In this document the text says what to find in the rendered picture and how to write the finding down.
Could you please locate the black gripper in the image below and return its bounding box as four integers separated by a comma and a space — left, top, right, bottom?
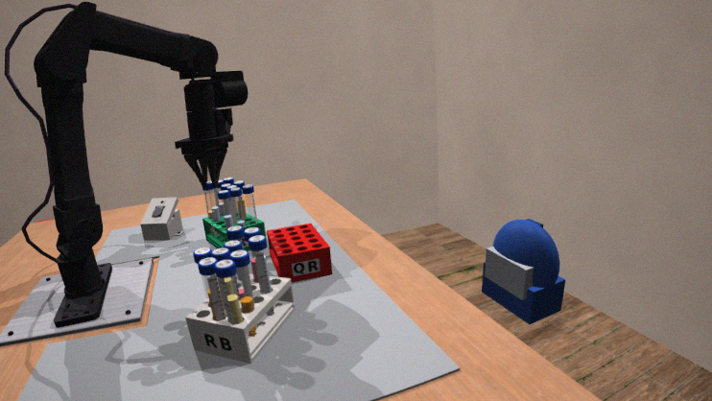
175, 108, 233, 188

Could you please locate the green tube rack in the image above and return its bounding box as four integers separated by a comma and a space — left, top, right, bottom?
202, 214, 266, 251

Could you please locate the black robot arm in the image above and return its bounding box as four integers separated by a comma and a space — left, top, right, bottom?
34, 2, 248, 327

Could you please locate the grey bench mat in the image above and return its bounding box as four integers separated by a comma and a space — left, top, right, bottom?
17, 200, 461, 401

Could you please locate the red tube rack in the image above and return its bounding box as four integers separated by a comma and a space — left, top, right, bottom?
267, 224, 332, 283

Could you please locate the white test tube rack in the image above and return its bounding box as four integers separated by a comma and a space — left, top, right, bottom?
185, 274, 296, 364

